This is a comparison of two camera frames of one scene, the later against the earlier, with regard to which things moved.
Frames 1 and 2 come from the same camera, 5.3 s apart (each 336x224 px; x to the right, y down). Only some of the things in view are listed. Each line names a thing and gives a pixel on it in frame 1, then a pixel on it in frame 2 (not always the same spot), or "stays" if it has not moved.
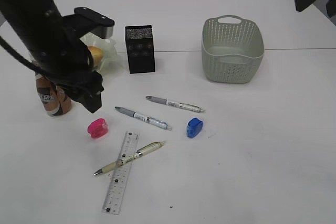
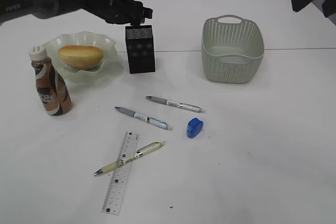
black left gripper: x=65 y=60 → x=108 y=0
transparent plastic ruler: x=113 y=201 stays
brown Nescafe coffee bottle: x=54 y=98 stays
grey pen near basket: x=177 y=104 stays
